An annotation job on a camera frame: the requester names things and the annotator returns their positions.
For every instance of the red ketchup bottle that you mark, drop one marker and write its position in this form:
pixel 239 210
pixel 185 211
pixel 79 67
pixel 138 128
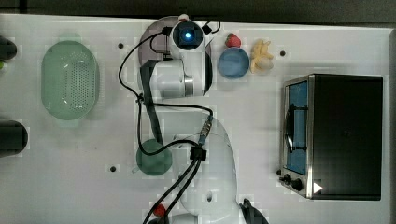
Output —
pixel 183 17

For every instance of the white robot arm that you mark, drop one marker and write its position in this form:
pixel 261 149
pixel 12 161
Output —
pixel 204 168

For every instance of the grey round plate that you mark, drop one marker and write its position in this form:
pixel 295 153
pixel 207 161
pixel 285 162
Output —
pixel 152 46

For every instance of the blue bowl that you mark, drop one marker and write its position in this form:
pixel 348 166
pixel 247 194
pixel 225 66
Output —
pixel 233 63

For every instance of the red strawberry toy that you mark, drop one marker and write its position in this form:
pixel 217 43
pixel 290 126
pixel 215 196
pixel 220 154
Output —
pixel 233 41

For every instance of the peeled banana toy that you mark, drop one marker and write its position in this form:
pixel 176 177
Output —
pixel 261 58

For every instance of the green perforated colander basket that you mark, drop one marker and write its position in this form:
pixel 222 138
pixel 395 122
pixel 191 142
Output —
pixel 70 80

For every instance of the black toaster oven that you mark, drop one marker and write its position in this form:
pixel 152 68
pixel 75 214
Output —
pixel 332 132

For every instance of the black cylinder lower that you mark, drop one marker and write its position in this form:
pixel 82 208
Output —
pixel 13 138

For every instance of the black cylinder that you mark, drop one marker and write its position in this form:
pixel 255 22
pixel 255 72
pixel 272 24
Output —
pixel 13 138
pixel 8 50

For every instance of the black cylinder upper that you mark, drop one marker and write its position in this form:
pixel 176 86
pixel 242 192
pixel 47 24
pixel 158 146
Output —
pixel 8 50

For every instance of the green cup with handle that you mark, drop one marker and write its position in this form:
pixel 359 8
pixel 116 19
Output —
pixel 153 165

